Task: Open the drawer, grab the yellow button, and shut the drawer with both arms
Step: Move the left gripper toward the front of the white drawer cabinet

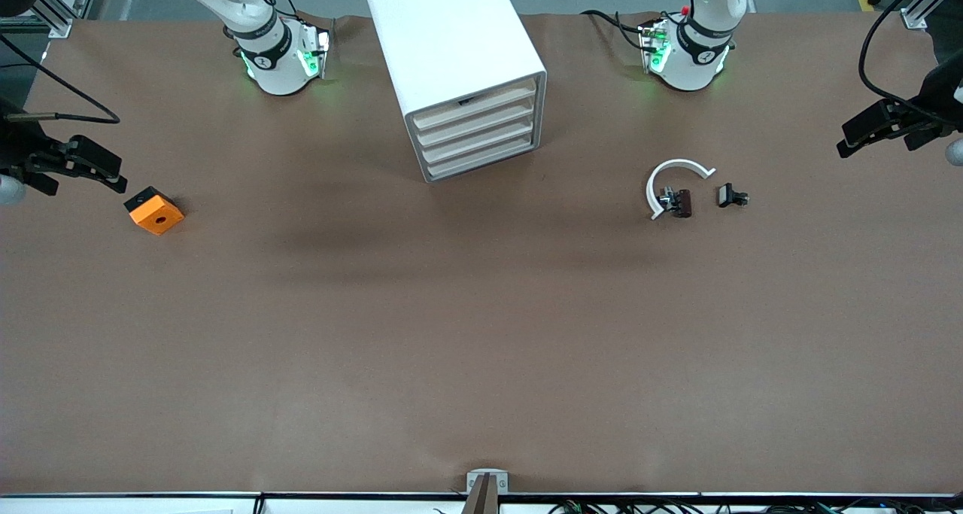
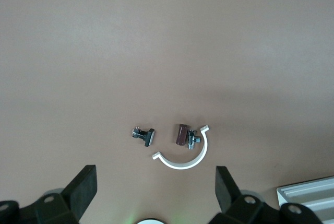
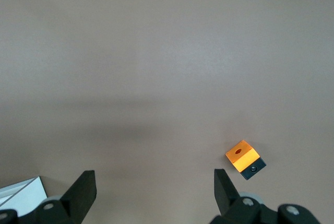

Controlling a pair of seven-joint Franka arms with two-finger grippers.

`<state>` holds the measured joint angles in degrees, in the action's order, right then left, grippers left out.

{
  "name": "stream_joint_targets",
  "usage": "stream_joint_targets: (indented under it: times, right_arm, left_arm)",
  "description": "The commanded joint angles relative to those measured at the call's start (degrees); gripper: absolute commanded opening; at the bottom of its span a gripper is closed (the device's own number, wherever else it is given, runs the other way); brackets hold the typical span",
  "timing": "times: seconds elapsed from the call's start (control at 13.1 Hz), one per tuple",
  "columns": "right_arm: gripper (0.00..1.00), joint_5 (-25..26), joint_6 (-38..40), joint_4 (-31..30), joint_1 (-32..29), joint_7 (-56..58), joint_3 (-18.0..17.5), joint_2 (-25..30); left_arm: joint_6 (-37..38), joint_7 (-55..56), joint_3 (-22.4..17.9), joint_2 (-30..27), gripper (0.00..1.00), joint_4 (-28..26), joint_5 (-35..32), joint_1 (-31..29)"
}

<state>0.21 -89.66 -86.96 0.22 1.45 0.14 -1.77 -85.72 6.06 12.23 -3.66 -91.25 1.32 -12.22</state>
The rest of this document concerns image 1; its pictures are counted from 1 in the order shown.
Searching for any grey metal bracket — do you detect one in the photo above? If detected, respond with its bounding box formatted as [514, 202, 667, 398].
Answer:
[466, 469, 509, 494]

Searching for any dark brown metal-clip component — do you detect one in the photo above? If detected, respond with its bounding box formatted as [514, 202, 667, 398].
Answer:
[658, 187, 694, 220]

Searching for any orange black cube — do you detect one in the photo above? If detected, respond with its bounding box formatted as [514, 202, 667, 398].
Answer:
[124, 186, 185, 236]

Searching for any left base connector plate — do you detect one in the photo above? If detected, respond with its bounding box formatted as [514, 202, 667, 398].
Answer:
[638, 19, 672, 75]

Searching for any black left base cable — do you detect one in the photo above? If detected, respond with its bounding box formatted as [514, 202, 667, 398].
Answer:
[581, 8, 655, 52]

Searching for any white curved plastic ring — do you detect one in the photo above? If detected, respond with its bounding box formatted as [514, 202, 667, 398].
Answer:
[646, 159, 717, 221]

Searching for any aluminium frame profile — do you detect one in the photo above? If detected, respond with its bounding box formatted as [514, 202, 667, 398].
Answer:
[901, 0, 952, 30]
[30, 0, 74, 39]

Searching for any right base connector plate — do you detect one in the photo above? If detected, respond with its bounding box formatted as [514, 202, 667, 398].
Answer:
[299, 26, 333, 80]

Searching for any white drawer cabinet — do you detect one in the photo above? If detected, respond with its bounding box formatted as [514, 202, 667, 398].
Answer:
[363, 0, 548, 184]

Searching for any beige cabinet drawer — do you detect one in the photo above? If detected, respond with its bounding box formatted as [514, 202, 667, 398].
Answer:
[425, 132, 542, 181]
[412, 80, 538, 131]
[421, 115, 539, 165]
[416, 97, 539, 148]

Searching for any brown table cover mat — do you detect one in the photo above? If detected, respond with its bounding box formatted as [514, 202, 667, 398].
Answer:
[0, 10, 963, 496]

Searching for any base connector plate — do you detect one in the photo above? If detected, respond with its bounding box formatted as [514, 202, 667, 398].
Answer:
[638, 19, 672, 75]
[299, 26, 333, 80]

